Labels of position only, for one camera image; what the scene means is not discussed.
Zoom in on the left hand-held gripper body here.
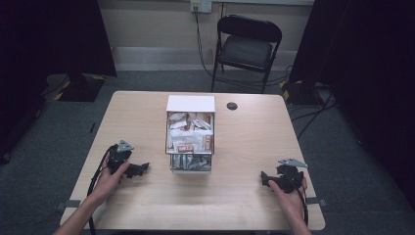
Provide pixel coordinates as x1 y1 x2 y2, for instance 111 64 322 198
107 139 135 175

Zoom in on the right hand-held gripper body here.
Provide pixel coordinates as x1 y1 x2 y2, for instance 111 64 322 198
275 158 309 194

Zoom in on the person's right hand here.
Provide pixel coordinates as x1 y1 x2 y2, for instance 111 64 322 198
267 176 309 224

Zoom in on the person's left hand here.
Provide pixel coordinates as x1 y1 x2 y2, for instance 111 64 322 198
89 160 132 201

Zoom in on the clear drawer with silver packets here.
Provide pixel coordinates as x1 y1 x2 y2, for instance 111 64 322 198
168 153 213 174

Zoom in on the pile of silver packets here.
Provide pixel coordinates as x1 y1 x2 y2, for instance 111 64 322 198
171 154 211 171

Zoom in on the clear drawer with brown-white packets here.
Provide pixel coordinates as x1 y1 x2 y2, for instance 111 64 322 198
164 111 216 156

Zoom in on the pile of brown-white snack packets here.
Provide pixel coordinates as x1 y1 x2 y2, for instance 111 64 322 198
167 112 214 154

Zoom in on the clear box of packets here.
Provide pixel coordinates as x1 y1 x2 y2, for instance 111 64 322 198
164 94 217 174

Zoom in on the black stand base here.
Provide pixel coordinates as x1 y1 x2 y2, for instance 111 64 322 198
40 72 108 103
278 79 331 107

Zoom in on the black folding chair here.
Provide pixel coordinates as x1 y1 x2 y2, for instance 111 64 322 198
209 14 284 95

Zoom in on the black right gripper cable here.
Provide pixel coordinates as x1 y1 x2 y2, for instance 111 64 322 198
287 174 310 227

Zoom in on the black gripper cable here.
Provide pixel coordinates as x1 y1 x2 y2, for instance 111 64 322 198
287 174 310 227
86 144 117 235

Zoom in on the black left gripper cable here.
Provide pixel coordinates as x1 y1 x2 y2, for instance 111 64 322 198
86 144 117 235

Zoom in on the grey table strap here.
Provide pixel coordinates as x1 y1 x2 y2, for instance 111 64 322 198
54 199 82 212
305 196 329 208

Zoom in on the black floor cable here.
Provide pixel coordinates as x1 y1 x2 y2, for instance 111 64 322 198
288 91 339 141

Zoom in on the white wall socket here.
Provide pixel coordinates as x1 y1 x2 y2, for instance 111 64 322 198
189 0 213 15

